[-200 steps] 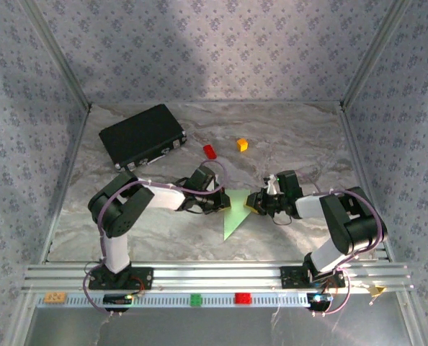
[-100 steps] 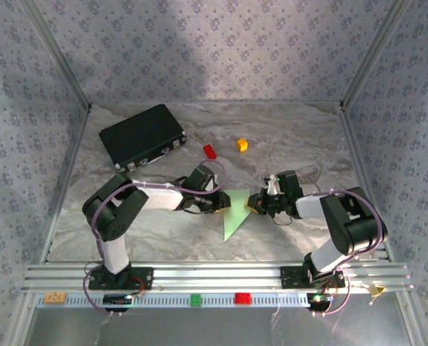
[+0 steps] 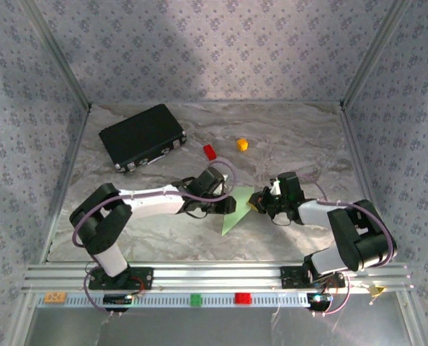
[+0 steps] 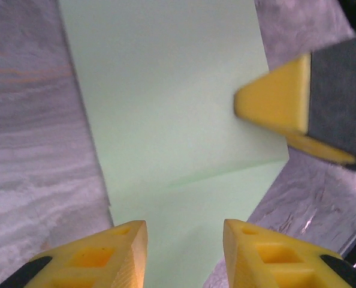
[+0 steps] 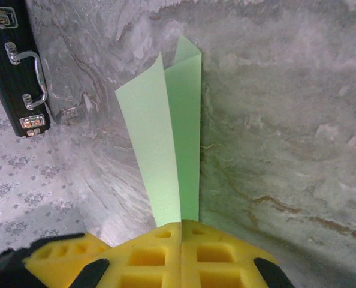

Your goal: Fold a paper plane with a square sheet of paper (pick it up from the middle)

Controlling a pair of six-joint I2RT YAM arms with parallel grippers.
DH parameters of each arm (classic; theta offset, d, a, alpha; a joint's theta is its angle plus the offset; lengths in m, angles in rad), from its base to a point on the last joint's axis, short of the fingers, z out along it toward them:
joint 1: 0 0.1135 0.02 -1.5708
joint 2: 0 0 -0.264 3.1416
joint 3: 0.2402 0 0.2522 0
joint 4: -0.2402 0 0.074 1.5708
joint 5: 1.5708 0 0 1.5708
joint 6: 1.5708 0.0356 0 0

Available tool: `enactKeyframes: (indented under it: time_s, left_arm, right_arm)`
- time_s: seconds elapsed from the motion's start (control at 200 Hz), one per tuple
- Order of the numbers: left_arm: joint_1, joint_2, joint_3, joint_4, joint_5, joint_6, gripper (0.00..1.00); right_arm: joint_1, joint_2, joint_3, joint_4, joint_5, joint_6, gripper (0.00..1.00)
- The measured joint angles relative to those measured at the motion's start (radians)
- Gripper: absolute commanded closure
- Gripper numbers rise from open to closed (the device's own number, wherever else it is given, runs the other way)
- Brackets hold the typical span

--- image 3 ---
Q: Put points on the aluminium table edge rail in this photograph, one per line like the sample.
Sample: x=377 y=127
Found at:
x=358 y=162
x=65 y=187

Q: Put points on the yellow tape piece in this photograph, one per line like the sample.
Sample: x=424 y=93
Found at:
x=378 y=290

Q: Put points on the wide red toy brick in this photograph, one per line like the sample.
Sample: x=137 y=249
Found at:
x=243 y=298

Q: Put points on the black hard case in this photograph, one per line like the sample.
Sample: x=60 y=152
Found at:
x=142 y=133

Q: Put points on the yellow orange toy cube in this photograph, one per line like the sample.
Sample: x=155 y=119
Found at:
x=242 y=145

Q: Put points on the small red toy brick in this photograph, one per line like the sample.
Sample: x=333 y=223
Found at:
x=209 y=151

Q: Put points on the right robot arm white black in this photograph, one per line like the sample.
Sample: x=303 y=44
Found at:
x=311 y=214

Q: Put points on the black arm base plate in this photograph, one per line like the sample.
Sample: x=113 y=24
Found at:
x=291 y=277
x=142 y=279

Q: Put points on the light green paper sheet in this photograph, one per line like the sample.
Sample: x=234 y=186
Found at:
x=237 y=212

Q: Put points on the orange tag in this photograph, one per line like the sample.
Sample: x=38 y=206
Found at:
x=55 y=298

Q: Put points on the black controller board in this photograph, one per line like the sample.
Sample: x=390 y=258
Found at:
x=320 y=300
x=116 y=300

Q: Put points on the aluminium frame post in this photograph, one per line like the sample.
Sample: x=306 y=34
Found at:
x=374 y=54
x=57 y=54

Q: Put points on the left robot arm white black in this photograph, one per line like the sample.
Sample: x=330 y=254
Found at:
x=149 y=203

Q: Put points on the aluminium mounting rail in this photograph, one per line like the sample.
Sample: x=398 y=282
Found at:
x=217 y=277

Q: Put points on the green toy brick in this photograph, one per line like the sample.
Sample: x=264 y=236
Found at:
x=196 y=300

